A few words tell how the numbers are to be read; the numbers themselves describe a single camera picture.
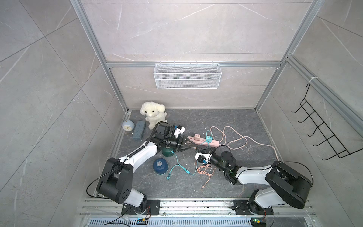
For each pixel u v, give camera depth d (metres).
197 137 0.95
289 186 0.43
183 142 0.71
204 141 0.97
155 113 0.96
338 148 0.61
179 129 0.78
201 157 0.66
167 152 0.84
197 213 0.73
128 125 1.01
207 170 0.85
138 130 1.04
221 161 0.64
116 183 0.43
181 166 0.87
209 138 0.94
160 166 0.78
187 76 1.00
